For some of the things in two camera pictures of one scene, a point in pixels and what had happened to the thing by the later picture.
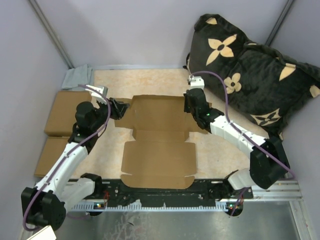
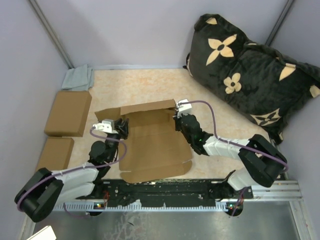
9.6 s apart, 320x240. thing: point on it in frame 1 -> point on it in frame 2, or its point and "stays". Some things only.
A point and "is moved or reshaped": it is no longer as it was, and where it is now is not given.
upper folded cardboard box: (62, 117) stays
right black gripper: (186, 109) -> (176, 120)
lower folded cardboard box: (53, 148) stays
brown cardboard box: (159, 158) is moved or reshaped
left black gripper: (117, 108) -> (123, 127)
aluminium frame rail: (287, 191) stays
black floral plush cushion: (264, 85) stays
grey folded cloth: (83, 75) stays
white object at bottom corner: (47, 233) stays
